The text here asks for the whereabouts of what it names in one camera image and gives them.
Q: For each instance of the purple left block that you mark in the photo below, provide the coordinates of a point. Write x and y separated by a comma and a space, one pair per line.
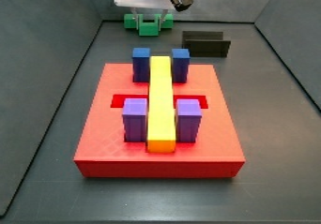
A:
135, 119

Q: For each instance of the green U-shaped object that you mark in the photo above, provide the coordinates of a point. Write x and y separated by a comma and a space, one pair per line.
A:
148, 28

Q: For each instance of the dark blue right block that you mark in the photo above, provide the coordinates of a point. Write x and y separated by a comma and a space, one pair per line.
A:
179, 64

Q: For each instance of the yellow long bar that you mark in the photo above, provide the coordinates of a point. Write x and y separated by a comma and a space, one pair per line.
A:
160, 136

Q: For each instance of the dark blue left block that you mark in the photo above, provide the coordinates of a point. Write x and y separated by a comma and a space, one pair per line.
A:
140, 64

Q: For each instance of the purple block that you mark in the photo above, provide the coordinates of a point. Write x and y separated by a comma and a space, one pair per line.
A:
135, 119
187, 119

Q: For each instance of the red base board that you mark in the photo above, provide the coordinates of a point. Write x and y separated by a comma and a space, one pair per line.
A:
106, 156

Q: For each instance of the purple right block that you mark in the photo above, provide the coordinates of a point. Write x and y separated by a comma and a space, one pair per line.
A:
187, 119

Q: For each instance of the dark blue block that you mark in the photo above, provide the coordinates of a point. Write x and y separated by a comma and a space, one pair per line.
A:
140, 64
179, 64

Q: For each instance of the black fixture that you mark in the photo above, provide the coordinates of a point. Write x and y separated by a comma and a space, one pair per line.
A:
205, 44

